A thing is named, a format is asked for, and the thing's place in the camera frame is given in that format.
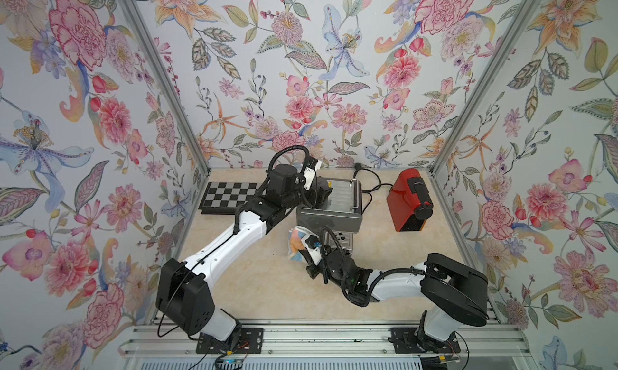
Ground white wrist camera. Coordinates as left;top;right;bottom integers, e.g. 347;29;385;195
302;234;323;265
303;159;322;190

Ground grey steel coffee machine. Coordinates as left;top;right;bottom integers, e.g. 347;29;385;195
296;178;363;256

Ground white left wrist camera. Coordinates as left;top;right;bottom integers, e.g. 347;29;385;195
303;159;322;190

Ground aluminium front frame rail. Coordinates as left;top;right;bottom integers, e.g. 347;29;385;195
119;319;531;359

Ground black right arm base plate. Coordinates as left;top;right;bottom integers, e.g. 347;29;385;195
388;328;461;355

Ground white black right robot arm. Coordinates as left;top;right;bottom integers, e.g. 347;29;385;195
290;226;489;355

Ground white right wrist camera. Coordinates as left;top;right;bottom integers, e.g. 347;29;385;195
302;234;323;265

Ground black coffee machine power cable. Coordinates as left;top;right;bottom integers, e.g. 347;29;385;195
351;163;393;212

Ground black white checkerboard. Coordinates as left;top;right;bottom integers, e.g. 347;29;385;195
199;182;258;215

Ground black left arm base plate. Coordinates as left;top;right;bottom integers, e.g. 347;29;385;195
196;328;264;355

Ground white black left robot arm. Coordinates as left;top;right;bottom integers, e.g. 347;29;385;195
156;145;332;348

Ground red capsule coffee machine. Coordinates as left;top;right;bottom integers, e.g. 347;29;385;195
386;168;434;232

